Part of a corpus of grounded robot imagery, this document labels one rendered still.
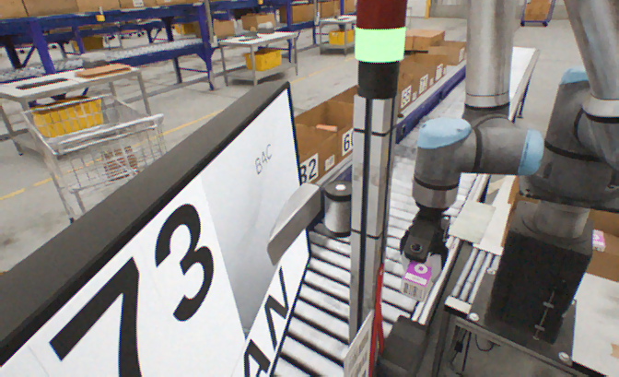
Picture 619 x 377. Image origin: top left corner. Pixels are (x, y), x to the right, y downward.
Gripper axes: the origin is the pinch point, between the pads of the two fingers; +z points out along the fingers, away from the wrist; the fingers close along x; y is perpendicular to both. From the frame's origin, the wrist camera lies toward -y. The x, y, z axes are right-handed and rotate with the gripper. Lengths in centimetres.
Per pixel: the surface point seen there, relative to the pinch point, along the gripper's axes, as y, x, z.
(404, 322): -17.4, -2.4, -3.9
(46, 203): 30, 330, 105
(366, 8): -31, 2, -59
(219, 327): -53, 4, -36
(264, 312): -45, 6, -29
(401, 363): -25.5, -4.7, -3.6
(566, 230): 27.1, -27.0, -5.5
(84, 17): 199, 507, -28
